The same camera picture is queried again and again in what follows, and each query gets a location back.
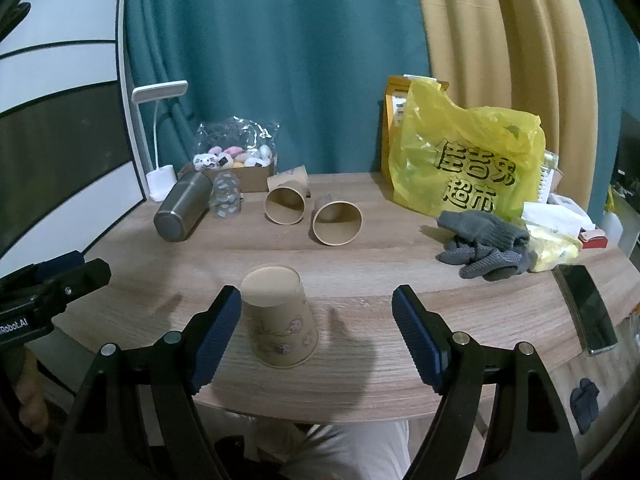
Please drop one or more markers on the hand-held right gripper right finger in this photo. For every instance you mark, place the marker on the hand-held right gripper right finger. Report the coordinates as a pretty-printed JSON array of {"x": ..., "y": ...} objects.
[{"x": 417, "y": 340}]

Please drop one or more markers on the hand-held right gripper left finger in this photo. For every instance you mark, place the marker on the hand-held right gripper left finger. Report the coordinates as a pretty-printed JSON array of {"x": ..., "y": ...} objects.
[{"x": 216, "y": 340}]

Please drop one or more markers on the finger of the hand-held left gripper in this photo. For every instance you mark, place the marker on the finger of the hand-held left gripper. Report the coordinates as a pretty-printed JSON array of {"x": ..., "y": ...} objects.
[
  {"x": 57, "y": 262},
  {"x": 82, "y": 275}
]

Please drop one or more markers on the brown printed paper cup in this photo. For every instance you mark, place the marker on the brown printed paper cup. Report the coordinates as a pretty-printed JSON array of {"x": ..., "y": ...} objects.
[
  {"x": 280, "y": 320},
  {"x": 292, "y": 177}
]

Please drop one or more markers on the plain brown paper cup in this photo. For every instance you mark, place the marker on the plain brown paper cup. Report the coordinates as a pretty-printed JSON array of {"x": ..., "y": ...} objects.
[
  {"x": 286, "y": 206},
  {"x": 337, "y": 222}
]

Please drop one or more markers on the clear patterned plastic cup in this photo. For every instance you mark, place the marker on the clear patterned plastic cup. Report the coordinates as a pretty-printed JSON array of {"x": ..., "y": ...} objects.
[{"x": 226, "y": 196}]

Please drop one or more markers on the person's left hand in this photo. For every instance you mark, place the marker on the person's left hand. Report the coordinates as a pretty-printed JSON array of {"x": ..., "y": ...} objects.
[{"x": 32, "y": 402}]

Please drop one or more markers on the grey knitted gloves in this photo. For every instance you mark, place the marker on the grey knitted gloves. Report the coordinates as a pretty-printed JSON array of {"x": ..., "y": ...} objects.
[{"x": 482, "y": 245}]

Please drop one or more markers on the stainless steel tumbler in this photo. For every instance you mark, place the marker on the stainless steel tumbler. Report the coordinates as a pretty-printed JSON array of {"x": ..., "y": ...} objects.
[{"x": 182, "y": 207}]

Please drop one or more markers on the white desk lamp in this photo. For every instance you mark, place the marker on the white desk lamp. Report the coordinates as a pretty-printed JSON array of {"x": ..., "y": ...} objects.
[{"x": 160, "y": 180}]

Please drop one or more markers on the person's white clothing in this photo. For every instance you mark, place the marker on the person's white clothing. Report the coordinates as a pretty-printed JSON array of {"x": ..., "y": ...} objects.
[{"x": 350, "y": 452}]

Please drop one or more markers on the brown cardboard box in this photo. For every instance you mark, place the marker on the brown cardboard box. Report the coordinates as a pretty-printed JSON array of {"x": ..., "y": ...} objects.
[{"x": 250, "y": 180}]

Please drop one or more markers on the yellow tissue pack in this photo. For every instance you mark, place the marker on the yellow tissue pack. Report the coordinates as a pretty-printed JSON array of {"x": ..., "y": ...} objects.
[{"x": 552, "y": 247}]

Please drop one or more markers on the black smartphone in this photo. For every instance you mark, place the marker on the black smartphone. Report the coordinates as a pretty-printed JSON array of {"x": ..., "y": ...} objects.
[{"x": 586, "y": 310}]

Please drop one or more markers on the dark blue sock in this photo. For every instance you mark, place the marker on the dark blue sock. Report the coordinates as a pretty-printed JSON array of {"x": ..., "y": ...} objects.
[{"x": 585, "y": 405}]

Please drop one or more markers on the yellow plastic bag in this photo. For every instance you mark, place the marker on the yellow plastic bag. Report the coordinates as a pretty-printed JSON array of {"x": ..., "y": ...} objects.
[{"x": 465, "y": 160}]

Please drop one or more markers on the clear bag of plush toys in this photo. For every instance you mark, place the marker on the clear bag of plush toys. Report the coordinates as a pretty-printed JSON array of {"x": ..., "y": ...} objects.
[{"x": 235, "y": 150}]

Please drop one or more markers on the small red box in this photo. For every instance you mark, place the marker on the small red box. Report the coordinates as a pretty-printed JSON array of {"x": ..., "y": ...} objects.
[{"x": 592, "y": 239}]

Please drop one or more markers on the white spiral notebook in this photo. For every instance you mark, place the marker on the white spiral notebook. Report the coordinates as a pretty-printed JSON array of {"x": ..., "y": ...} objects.
[{"x": 549, "y": 177}]

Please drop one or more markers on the orange paper package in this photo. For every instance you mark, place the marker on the orange paper package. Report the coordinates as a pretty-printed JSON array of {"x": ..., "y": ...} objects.
[{"x": 394, "y": 125}]

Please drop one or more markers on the teal curtain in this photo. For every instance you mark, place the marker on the teal curtain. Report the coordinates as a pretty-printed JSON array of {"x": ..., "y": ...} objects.
[{"x": 300, "y": 60}]

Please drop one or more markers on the tan curtain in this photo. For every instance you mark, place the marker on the tan curtain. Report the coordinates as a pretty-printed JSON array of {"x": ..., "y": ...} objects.
[{"x": 510, "y": 35}]

